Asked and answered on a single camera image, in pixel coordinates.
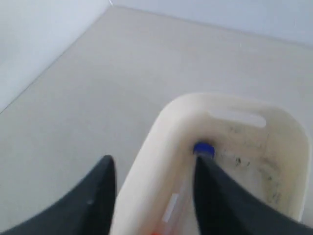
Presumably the cream plastic bin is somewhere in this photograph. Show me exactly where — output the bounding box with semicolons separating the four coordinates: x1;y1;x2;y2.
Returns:
110;94;312;235

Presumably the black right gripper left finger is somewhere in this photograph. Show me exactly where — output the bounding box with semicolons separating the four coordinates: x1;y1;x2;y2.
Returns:
3;155;115;235

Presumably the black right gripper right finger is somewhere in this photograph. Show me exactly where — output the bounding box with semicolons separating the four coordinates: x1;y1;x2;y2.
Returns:
193;156;313;235

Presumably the orange-capped tube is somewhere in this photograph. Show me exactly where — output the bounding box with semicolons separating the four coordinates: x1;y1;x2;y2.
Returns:
152;186;189;235

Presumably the blue-capped tube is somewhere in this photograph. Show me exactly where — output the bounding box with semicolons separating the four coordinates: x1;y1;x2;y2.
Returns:
193;141;215;159

